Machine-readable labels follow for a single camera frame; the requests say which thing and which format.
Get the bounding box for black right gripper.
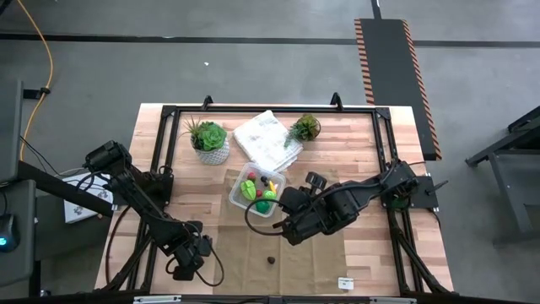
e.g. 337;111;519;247
273;206;335;247

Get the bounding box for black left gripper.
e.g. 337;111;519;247
166;231;214;282

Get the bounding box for light green ridged fruit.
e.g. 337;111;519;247
240;180;257;201

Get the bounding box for clear plastic tupperware container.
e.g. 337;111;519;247
228;161;288;219

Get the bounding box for beige cloth mat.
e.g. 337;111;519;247
212;167;349;296

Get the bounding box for white folded towel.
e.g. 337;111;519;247
232;109;305;173

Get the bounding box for small plant in dark pot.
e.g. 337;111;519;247
283;112;322;149

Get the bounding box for succulent in white patterned pot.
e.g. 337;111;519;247
179;116;231;166

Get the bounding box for white printed box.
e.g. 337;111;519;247
62;171;115;225

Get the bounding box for black metal beam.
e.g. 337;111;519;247
16;160;115;219

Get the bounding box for dark grey desk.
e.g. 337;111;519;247
0;179;43;296

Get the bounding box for black computer mouse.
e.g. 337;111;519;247
0;213;21;253

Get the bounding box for black floor mat striped edges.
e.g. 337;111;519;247
353;17;443;161

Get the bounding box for dark grey panel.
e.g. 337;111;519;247
0;79;24;185

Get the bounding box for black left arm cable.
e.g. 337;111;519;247
164;240;225;289

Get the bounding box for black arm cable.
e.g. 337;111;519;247
244;197;305;237
164;240;225;289

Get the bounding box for silver metal bracket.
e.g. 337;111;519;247
370;296;418;304
132;295;182;304

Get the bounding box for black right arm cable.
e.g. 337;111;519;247
244;197;305;237

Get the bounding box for dark brown cable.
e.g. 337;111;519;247
104;204;132;285

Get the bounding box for black metal table frame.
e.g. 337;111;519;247
94;92;455;296

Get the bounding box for black side table frame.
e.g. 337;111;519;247
465;105;540;246

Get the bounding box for black cable bracket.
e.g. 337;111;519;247
23;86;52;100

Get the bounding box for yellow cable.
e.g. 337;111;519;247
15;0;55;161

